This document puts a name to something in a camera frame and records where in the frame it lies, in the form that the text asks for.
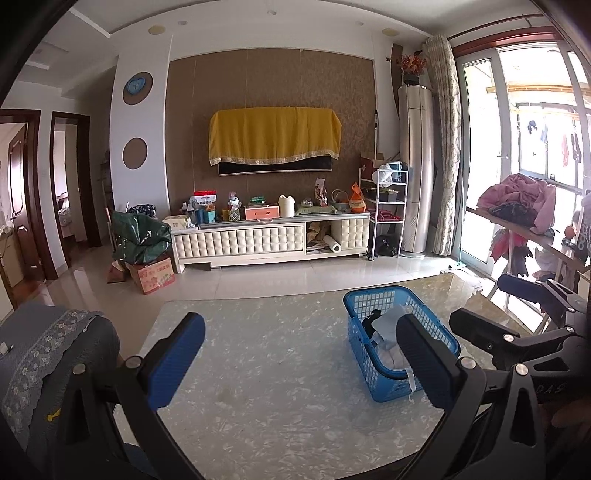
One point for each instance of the white plastic jug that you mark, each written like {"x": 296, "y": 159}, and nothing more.
{"x": 286, "y": 206}

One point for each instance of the printed snack bag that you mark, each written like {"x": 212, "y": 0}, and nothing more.
{"x": 320, "y": 190}

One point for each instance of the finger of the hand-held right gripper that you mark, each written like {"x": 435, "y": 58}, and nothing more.
{"x": 517, "y": 287}
{"x": 475, "y": 327}

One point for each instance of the woven basket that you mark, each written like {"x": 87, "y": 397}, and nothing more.
{"x": 340, "y": 199}

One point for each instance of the white paper roll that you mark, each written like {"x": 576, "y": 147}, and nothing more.
{"x": 332, "y": 243}

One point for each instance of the wooden board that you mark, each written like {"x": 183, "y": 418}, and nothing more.
{"x": 531, "y": 238}

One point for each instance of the green plastic bag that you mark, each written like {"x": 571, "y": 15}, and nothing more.
{"x": 138, "y": 235}

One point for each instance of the black bag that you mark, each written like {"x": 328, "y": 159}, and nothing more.
{"x": 385, "y": 246}

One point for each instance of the black garment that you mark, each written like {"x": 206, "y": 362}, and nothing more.
{"x": 369, "y": 321}

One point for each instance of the red and dark hanging clothes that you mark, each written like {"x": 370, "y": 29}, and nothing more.
{"x": 505, "y": 249}

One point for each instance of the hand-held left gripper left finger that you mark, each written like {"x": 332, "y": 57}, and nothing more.
{"x": 180, "y": 355}

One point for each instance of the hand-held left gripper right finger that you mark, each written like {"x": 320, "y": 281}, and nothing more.
{"x": 420, "y": 360}

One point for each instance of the light blue cloth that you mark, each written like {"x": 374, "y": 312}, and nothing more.
{"x": 388, "y": 323}

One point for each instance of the chair with grey lace cover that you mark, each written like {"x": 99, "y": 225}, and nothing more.
{"x": 46, "y": 350}

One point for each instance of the pink drawer box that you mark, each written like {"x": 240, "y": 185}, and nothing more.
{"x": 262, "y": 213}

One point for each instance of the white shelf rack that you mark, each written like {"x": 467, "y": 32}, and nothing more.
{"x": 390, "y": 212}

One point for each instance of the blue wall clock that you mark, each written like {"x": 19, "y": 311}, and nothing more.
{"x": 135, "y": 85}

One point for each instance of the printed cardboard box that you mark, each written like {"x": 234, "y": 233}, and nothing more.
{"x": 154, "y": 277}

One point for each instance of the blue plastic basket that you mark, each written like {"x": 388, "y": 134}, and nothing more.
{"x": 360, "y": 337}

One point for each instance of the red flower arrangement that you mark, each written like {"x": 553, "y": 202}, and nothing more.
{"x": 411, "y": 64}

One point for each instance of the dark wooden door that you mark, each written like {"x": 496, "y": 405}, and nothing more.
{"x": 18, "y": 194}

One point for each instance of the dark wooden door frame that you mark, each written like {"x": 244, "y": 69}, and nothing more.
{"x": 87, "y": 184}

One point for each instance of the black television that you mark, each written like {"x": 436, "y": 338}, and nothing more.
{"x": 277, "y": 167}

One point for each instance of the patterned curtain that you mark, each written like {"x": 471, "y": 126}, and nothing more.
{"x": 445, "y": 138}

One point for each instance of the red and white packet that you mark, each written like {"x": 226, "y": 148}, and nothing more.
{"x": 204, "y": 198}

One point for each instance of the white fluffy cloth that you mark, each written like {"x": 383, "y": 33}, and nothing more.
{"x": 392, "y": 356}

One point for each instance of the white tufted tv cabinet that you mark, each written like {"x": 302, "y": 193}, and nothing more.
{"x": 240, "y": 242}

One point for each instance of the yellow cloth cover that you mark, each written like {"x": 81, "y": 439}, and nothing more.
{"x": 277, "y": 134}

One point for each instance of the person's right hand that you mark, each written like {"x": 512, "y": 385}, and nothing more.
{"x": 571, "y": 417}

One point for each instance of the standing air conditioner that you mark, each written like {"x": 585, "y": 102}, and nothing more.
{"x": 415, "y": 175}

